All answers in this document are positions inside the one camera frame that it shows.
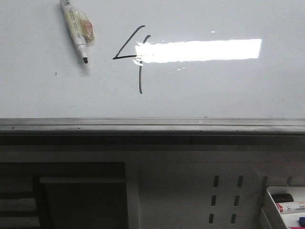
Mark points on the white marker with taped pad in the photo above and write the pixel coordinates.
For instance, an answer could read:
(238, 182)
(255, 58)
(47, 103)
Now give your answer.
(80, 28)

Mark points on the white perforated metal panel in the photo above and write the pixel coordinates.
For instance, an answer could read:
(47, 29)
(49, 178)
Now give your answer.
(202, 193)

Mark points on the dark chair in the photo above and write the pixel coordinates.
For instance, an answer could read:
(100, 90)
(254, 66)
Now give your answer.
(63, 196)

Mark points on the red and white marker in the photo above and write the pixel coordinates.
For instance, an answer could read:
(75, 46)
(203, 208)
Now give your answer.
(291, 207)

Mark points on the white storage tray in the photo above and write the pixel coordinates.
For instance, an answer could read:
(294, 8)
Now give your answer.
(270, 217)

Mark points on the blue marker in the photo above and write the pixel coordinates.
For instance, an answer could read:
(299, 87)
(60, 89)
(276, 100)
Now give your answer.
(302, 221)

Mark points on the white whiteboard with aluminium frame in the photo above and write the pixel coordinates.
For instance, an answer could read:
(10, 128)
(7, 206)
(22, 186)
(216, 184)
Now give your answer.
(200, 72)

